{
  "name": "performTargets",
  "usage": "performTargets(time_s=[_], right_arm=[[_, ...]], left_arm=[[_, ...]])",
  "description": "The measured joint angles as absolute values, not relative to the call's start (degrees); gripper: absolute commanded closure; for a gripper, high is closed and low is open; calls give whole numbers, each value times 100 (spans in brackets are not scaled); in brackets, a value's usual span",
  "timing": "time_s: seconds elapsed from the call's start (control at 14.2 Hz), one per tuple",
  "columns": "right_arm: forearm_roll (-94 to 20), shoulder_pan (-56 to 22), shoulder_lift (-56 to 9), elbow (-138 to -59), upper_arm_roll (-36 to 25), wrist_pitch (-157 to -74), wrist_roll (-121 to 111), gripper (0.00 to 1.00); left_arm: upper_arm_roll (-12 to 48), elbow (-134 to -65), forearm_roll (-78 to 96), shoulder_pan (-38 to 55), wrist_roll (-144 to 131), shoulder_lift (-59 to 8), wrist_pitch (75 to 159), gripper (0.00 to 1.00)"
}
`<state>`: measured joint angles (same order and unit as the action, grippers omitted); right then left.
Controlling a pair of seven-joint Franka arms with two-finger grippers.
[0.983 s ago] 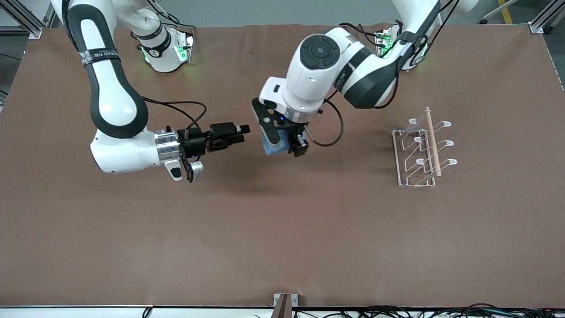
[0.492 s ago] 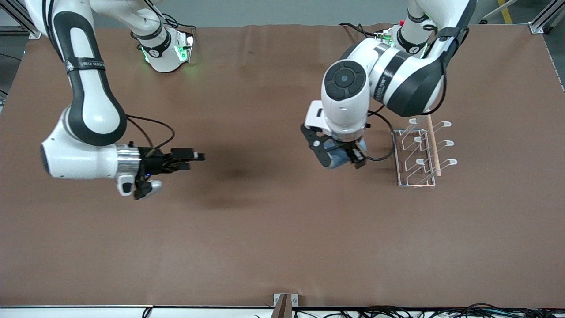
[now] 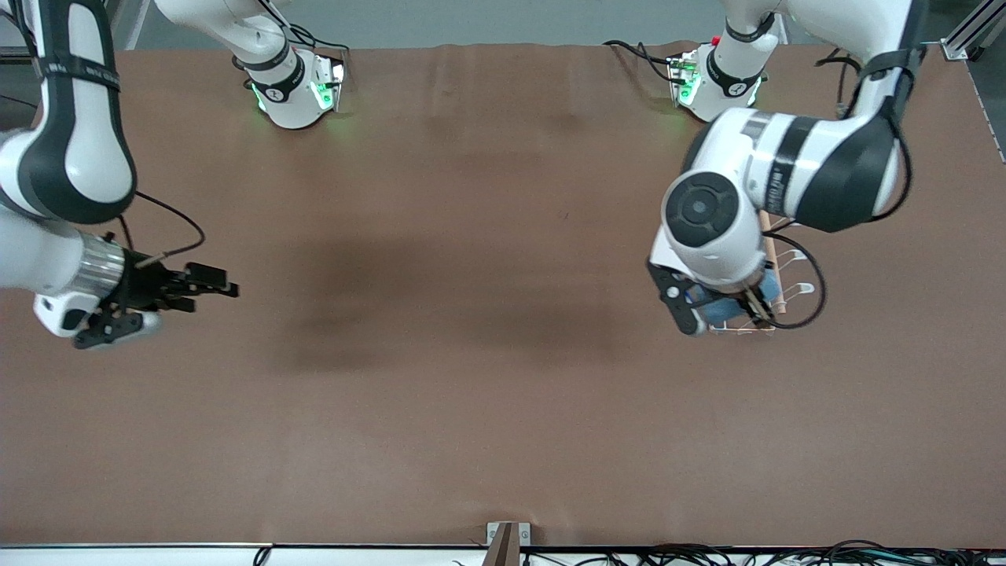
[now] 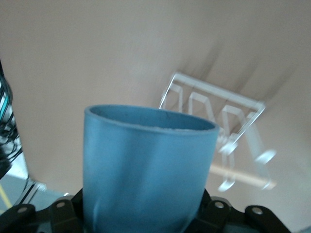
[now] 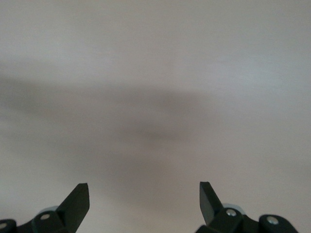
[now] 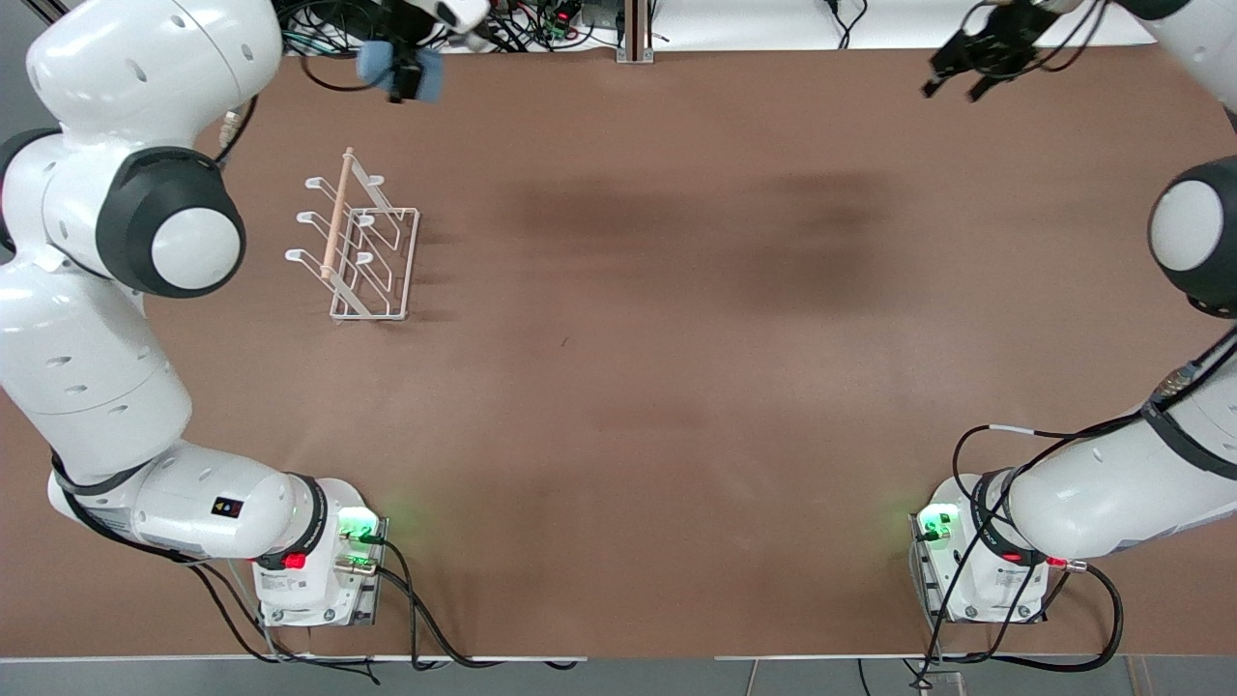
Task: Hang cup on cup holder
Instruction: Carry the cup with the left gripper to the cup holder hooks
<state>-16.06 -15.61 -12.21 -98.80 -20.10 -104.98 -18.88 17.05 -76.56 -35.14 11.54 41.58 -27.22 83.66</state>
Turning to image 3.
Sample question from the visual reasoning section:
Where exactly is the brown table cover sheet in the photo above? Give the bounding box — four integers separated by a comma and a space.
0, 41, 1006, 549

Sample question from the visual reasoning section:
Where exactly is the black left arm base cable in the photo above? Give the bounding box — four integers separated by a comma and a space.
603, 39, 683, 84

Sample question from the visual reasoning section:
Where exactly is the white wire cup holder rack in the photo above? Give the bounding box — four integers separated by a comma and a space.
707, 208, 816, 337

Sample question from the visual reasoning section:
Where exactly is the metal bracket with brown post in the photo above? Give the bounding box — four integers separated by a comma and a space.
483, 522, 531, 566

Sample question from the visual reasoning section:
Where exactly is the black right arm base cable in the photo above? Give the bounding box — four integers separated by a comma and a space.
255, 0, 347, 56

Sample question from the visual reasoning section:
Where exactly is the aluminium frame profile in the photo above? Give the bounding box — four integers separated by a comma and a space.
941, 0, 1006, 62
0, 0, 48, 70

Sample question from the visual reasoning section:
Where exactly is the blue plastic cup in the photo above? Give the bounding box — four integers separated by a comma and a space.
690, 283, 784, 325

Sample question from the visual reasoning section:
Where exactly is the black arm base cable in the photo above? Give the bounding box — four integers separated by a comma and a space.
603, 39, 683, 84
255, 0, 347, 56

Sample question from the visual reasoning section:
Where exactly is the black cable bundle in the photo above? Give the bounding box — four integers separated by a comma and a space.
519, 540, 1006, 566

